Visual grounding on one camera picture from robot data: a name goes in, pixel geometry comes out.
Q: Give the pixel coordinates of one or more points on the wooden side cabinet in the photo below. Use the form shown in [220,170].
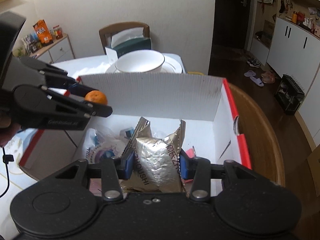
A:
[59,51]

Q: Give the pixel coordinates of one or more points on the pink binder clip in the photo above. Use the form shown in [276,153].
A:
[191,152]

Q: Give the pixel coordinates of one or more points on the red jar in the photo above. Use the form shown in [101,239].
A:
[58,32]

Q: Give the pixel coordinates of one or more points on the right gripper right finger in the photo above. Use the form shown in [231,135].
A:
[199,170]

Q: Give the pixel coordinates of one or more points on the black shoe rack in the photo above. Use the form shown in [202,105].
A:
[289,95]

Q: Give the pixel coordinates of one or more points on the green white tissue box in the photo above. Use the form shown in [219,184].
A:
[143,43]

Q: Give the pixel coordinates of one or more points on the white paper napkin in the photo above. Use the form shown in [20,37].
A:
[84,66]

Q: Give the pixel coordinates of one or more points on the orange mandarin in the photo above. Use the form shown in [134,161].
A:
[96,96]

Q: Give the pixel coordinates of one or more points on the stacked white plates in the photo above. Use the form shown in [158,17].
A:
[169,66]

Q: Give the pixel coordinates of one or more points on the clear plastic bag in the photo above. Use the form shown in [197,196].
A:
[104,133]

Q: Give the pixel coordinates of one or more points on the white bowl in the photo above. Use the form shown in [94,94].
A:
[140,61]

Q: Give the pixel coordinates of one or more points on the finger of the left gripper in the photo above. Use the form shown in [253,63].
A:
[67,105]
[54,77]

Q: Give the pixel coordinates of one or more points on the orange snack bag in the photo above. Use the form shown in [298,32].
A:
[43,33]

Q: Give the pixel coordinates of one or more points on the purple slippers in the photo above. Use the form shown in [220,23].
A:
[252,76]

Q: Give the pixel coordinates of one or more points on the white floor cabinets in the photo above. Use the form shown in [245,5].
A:
[295,52]

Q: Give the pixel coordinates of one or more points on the gold foil snack bag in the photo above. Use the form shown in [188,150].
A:
[156,161]

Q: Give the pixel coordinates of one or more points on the round wooden chair back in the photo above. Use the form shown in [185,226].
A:
[263,147]

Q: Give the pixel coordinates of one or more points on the red cardboard box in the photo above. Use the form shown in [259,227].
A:
[205,103]

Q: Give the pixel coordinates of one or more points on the person left hand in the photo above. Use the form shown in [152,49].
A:
[8,129]

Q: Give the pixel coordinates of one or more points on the blueberry bread package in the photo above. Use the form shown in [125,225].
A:
[95,151]

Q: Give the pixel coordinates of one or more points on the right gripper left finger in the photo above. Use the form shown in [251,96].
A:
[112,171]

